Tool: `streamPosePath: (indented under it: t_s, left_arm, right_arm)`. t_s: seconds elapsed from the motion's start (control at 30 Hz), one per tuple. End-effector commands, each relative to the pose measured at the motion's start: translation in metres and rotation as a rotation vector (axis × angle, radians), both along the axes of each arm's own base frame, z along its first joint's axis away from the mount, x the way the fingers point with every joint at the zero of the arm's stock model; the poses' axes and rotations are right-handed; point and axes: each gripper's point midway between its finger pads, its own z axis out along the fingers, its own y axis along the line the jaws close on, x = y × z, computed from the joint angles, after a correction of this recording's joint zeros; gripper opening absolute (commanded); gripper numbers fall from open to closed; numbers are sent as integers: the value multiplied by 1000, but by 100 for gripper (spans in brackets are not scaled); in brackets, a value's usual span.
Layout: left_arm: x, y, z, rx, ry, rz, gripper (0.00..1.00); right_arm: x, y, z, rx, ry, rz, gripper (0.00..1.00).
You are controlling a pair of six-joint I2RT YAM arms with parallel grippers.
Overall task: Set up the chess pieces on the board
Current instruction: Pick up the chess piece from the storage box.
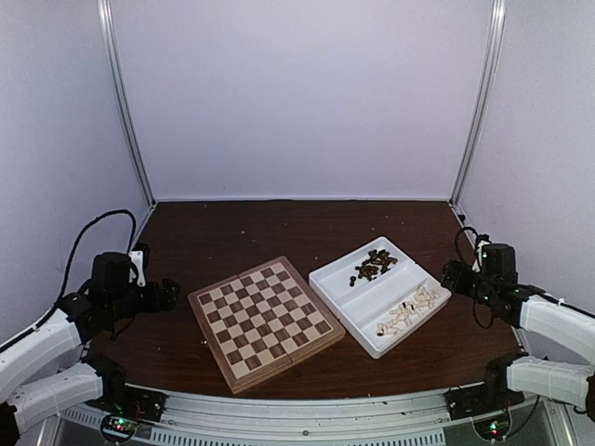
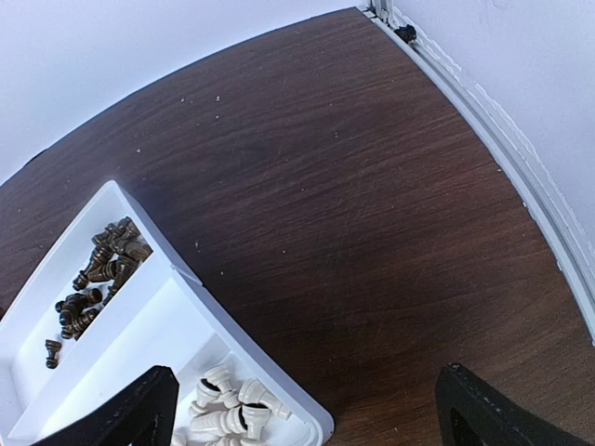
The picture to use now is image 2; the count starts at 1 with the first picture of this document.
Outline white divided plastic tray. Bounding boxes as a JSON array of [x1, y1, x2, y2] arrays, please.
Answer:
[[1, 181, 335, 445]]

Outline aluminium frame rail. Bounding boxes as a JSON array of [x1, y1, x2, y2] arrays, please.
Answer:
[[366, 1, 594, 335]]

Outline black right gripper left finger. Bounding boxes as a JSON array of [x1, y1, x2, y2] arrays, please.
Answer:
[[42, 366, 179, 445]]

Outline dark chess pieces pile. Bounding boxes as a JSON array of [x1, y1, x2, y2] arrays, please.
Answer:
[[45, 216, 152, 370]]

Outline white chess pieces pile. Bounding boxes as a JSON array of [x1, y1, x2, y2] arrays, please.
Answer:
[[170, 363, 292, 445]]

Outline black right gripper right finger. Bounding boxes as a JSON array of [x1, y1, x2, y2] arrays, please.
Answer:
[[434, 363, 587, 445]]

